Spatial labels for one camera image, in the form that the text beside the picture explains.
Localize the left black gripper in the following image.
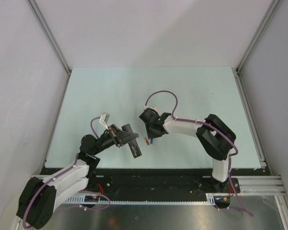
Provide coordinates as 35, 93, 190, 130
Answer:
92, 124, 138, 155

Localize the black remote control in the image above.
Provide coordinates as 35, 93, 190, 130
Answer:
122, 124, 142, 158

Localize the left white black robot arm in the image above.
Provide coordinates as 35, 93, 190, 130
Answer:
16, 124, 139, 230

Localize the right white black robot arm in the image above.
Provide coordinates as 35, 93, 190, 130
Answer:
139, 108, 238, 193

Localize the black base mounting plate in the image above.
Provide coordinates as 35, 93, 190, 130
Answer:
38, 167, 271, 195

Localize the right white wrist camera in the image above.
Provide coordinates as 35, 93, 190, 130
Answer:
144, 105, 158, 112

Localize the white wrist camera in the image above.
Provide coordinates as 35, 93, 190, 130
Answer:
144, 105, 158, 112
99, 113, 110, 129

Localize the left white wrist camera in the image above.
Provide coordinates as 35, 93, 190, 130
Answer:
99, 113, 110, 129

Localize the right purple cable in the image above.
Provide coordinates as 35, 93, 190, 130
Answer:
144, 89, 255, 218

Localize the purple cable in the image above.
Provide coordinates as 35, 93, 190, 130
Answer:
22, 115, 111, 228
144, 89, 255, 218

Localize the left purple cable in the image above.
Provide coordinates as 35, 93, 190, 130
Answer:
22, 115, 111, 228

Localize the grey slotted cable duct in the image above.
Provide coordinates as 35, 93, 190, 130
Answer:
63, 193, 229, 206

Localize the left aluminium frame post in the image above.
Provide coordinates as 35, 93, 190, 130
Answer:
26, 0, 72, 75

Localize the aluminium frame post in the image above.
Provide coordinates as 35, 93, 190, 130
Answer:
235, 0, 282, 74
26, 0, 72, 75

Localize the right aluminium frame post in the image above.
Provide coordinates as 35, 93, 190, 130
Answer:
235, 0, 282, 74

